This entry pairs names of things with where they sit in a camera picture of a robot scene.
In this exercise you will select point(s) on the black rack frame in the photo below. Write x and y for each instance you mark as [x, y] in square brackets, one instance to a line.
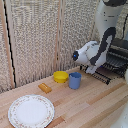
[117, 55]

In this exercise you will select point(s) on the woven screen panel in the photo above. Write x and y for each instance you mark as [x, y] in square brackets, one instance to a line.
[76, 30]
[4, 50]
[35, 40]

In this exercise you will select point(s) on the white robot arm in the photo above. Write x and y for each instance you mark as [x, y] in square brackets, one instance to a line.
[100, 43]

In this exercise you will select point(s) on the yellow bowl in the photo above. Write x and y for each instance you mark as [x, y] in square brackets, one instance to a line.
[61, 77]

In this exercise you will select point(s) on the white floral rimmed plate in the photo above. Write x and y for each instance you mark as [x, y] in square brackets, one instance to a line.
[30, 111]

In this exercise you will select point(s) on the blue cup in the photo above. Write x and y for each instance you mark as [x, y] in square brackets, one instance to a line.
[74, 81]

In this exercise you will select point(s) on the orange rectangular block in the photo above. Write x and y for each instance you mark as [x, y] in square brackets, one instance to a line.
[44, 88]

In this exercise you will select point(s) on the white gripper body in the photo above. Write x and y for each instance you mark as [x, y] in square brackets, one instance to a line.
[91, 69]

